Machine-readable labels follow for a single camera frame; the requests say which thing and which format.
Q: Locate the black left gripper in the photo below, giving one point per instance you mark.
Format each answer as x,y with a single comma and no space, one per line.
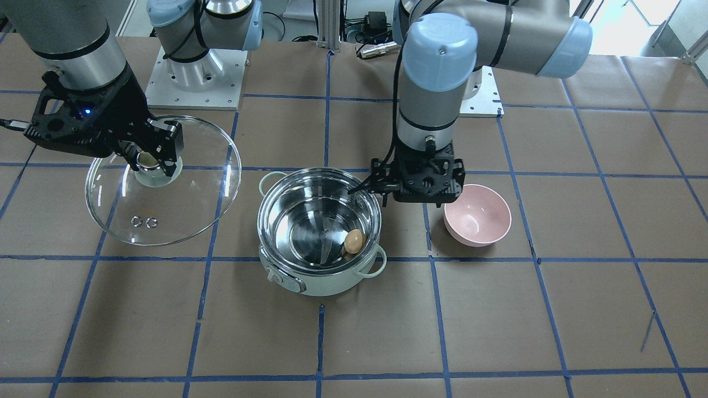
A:
457,170

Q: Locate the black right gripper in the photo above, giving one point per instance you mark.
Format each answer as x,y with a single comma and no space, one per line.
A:
125,112

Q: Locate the brown egg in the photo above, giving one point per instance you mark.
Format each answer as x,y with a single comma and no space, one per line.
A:
354,241

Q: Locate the glass pot lid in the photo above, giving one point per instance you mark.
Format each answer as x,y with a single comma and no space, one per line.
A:
146,208

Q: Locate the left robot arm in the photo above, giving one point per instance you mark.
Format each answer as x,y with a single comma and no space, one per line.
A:
442,43

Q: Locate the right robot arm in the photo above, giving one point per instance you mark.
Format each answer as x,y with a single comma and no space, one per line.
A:
74,39

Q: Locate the pale green electric pot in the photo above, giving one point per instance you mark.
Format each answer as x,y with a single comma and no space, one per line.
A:
302,222

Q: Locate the pink ceramic bowl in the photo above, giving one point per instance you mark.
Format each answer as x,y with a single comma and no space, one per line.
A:
479,217

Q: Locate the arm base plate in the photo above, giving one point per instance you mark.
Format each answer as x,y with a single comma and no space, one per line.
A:
481,98
213,83

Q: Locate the aluminium frame post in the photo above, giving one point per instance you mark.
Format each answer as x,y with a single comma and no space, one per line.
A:
328,20

